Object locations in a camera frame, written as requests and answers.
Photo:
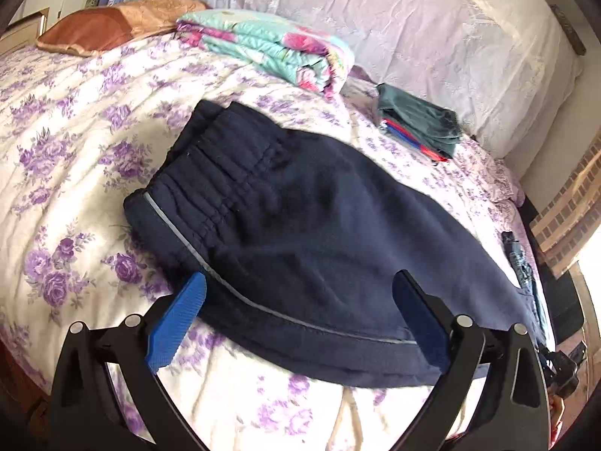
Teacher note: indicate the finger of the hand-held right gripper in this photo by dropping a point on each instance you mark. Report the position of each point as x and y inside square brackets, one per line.
[566, 371]

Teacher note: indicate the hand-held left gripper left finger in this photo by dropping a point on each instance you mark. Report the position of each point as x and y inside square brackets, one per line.
[181, 322]

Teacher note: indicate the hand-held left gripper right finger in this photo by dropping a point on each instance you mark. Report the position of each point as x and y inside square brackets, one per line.
[422, 326]

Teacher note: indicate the navy blue pants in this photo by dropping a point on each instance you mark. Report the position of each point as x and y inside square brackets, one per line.
[305, 235]

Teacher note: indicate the dark clothes pile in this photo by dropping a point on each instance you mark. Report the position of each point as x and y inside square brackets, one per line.
[521, 268]

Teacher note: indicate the brick patterned curtain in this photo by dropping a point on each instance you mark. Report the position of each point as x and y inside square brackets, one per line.
[563, 216]

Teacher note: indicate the purple floral pillow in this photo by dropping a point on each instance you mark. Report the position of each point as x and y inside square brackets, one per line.
[488, 174]

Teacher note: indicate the folded red blue garment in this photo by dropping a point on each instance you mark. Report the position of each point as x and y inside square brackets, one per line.
[407, 138]

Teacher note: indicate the purple floral bedspread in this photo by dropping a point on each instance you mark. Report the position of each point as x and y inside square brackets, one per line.
[70, 150]

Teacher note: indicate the folded dark green garment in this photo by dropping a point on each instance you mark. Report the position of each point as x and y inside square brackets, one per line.
[422, 117]

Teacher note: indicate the folded teal pink floral blanket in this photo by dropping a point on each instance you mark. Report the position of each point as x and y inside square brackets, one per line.
[263, 42]

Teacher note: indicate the brown satin pillow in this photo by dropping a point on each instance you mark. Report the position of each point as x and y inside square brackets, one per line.
[94, 28]

